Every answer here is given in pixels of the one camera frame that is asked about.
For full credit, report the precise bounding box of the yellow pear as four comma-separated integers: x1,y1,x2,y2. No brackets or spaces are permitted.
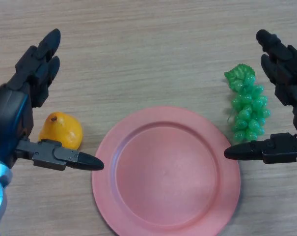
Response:
38,112,83,150

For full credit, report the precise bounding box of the green grape bunch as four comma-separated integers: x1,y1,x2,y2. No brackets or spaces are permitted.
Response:
224,63,271,143

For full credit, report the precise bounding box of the pink round plate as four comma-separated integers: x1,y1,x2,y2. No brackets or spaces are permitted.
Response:
91,106,242,236

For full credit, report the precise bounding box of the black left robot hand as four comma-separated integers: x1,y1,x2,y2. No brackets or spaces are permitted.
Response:
0,28,105,172

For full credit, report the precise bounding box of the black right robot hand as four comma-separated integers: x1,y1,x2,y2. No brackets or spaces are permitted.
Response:
223,29,297,165

